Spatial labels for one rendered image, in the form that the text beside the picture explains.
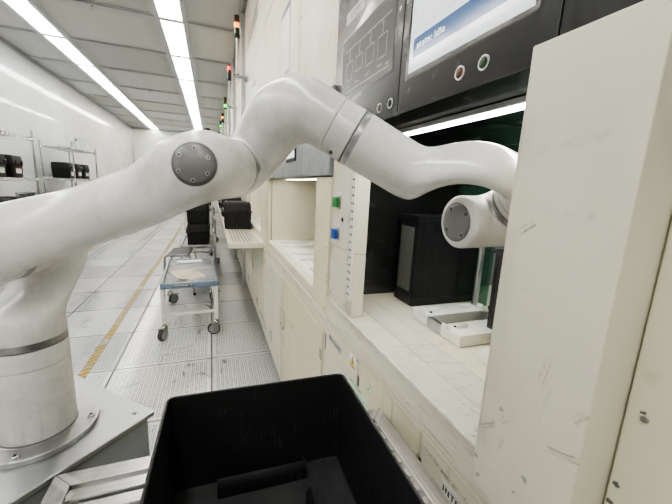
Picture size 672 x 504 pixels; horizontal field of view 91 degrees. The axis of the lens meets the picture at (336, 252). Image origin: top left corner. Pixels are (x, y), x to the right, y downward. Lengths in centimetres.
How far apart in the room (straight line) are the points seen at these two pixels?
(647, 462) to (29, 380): 86
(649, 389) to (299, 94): 52
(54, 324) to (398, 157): 66
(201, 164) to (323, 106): 19
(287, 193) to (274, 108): 192
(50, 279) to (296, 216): 186
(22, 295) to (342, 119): 63
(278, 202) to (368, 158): 193
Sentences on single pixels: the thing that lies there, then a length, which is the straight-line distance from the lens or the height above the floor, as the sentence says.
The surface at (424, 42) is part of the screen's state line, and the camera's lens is 73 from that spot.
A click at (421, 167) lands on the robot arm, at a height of 128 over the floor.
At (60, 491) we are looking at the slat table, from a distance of 77.
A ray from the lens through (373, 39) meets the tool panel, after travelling 94.
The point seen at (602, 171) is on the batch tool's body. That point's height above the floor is 127.
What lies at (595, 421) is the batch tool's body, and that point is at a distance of 42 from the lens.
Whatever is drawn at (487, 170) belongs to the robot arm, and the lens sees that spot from 50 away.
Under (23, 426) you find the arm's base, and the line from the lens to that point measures 85.
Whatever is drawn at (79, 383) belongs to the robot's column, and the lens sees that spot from 105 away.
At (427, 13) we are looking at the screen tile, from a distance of 75.
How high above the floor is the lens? 125
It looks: 11 degrees down
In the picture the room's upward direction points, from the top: 3 degrees clockwise
